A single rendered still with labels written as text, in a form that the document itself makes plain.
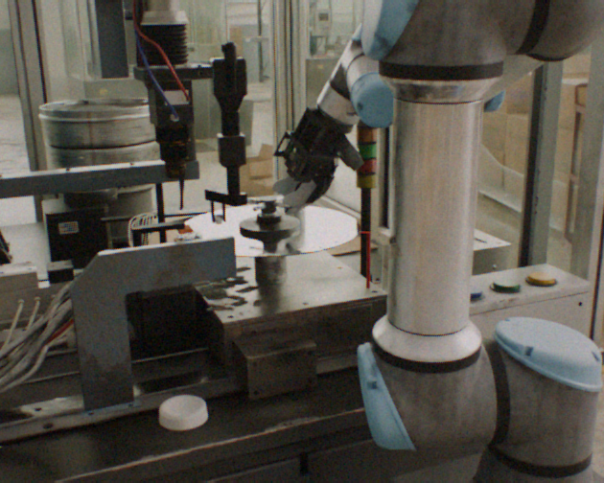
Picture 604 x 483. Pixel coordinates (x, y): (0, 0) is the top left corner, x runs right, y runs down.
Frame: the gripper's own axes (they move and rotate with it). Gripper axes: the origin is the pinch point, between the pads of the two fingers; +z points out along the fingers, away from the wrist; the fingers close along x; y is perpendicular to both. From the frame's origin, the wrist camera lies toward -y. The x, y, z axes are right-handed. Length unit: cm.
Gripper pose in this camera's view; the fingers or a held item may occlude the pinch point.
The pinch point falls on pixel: (291, 207)
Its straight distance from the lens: 129.9
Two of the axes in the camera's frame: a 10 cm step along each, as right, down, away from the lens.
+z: -4.4, 7.4, 5.1
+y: -7.3, 0.3, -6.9
